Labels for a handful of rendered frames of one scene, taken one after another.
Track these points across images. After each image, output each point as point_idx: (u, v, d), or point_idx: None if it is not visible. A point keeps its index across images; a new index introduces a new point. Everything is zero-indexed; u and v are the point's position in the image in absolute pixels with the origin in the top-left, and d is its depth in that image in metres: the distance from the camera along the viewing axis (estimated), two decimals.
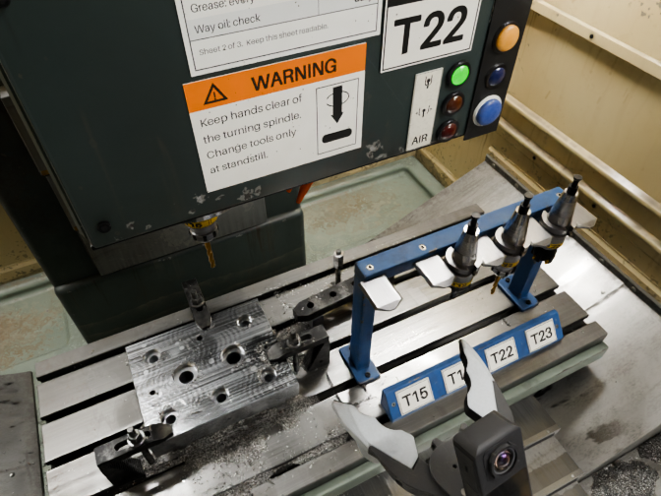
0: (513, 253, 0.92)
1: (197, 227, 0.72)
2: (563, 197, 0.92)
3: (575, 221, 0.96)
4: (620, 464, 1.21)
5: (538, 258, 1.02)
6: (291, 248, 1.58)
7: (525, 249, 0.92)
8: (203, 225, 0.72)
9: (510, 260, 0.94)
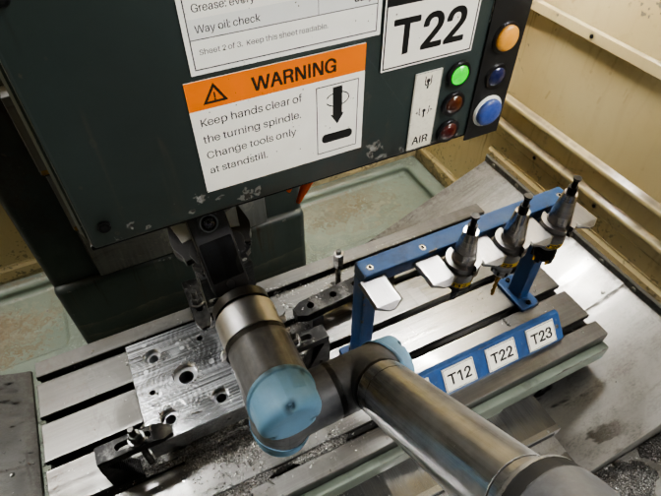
0: (513, 254, 0.92)
1: None
2: (563, 198, 0.92)
3: (575, 222, 0.96)
4: (620, 464, 1.21)
5: (538, 259, 1.02)
6: (291, 248, 1.58)
7: (525, 250, 0.92)
8: None
9: (510, 260, 0.94)
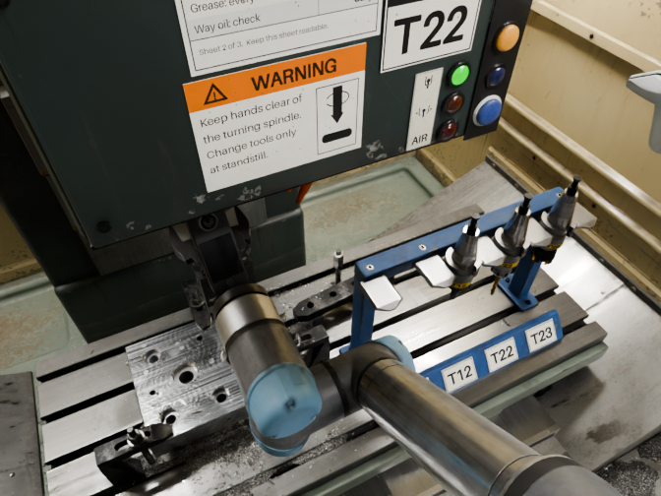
0: (513, 254, 0.92)
1: None
2: (563, 198, 0.92)
3: (575, 222, 0.96)
4: (620, 464, 1.21)
5: (538, 259, 1.02)
6: (291, 248, 1.58)
7: (525, 250, 0.92)
8: None
9: (510, 260, 0.94)
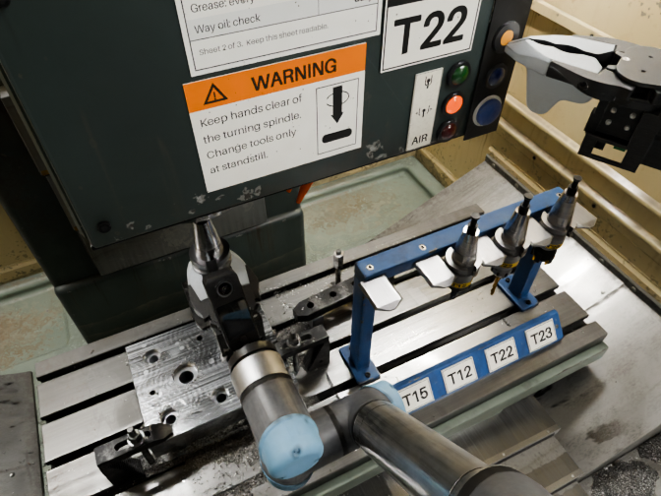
0: (513, 254, 0.92)
1: None
2: (563, 198, 0.92)
3: (575, 222, 0.96)
4: (620, 464, 1.21)
5: (538, 259, 1.02)
6: (291, 248, 1.58)
7: (525, 250, 0.92)
8: None
9: (510, 260, 0.94)
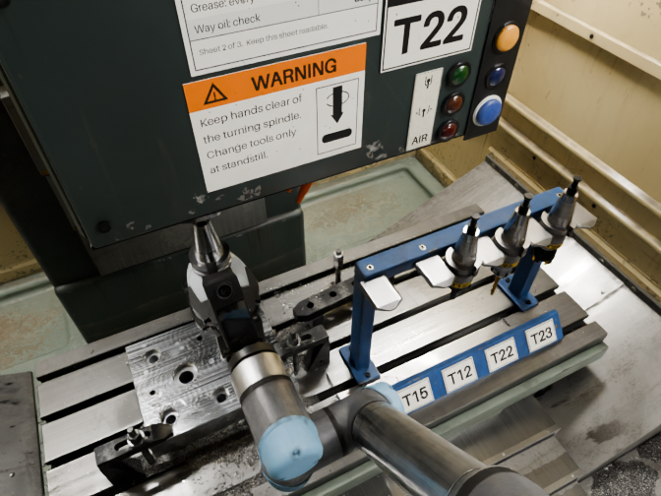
0: (513, 254, 0.92)
1: None
2: (563, 198, 0.92)
3: (575, 222, 0.96)
4: (620, 464, 1.21)
5: (538, 259, 1.02)
6: (291, 248, 1.58)
7: (525, 250, 0.92)
8: None
9: (510, 260, 0.94)
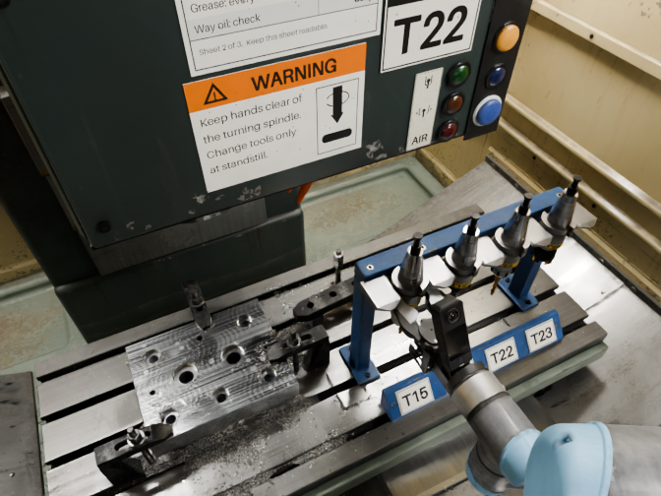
0: (513, 254, 0.92)
1: None
2: (563, 198, 0.92)
3: (575, 222, 0.96)
4: None
5: (538, 259, 1.02)
6: (291, 248, 1.58)
7: (525, 250, 0.92)
8: (413, 306, 0.89)
9: (510, 260, 0.94)
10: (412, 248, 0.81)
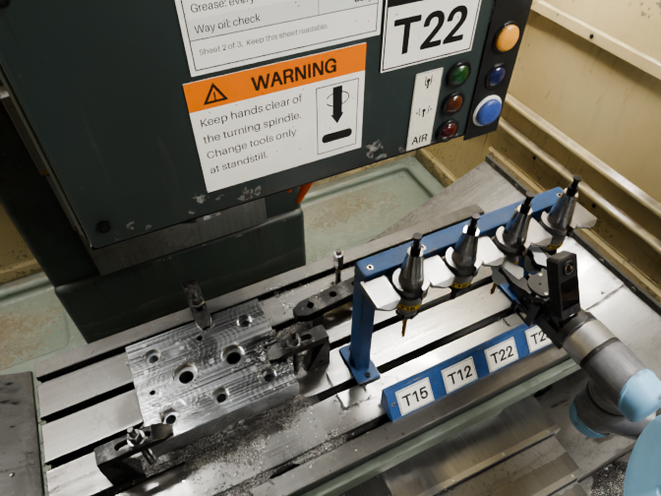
0: (514, 252, 0.92)
1: (410, 310, 0.89)
2: (563, 198, 0.92)
3: (575, 222, 0.96)
4: (620, 464, 1.21)
5: None
6: (291, 248, 1.58)
7: (526, 249, 0.92)
8: (415, 308, 0.89)
9: (511, 259, 0.94)
10: (412, 249, 0.81)
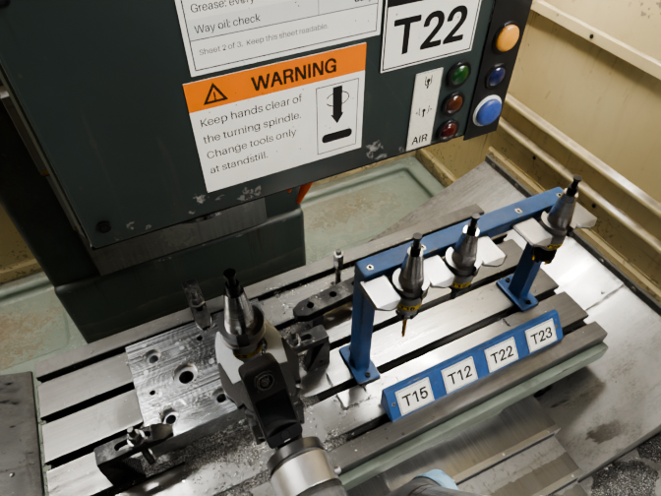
0: (235, 344, 0.68)
1: (410, 310, 0.89)
2: (563, 198, 0.92)
3: (575, 222, 0.96)
4: (620, 464, 1.21)
5: (538, 259, 1.02)
6: (291, 248, 1.58)
7: (253, 340, 0.69)
8: (415, 308, 0.89)
9: (241, 350, 0.71)
10: (412, 249, 0.81)
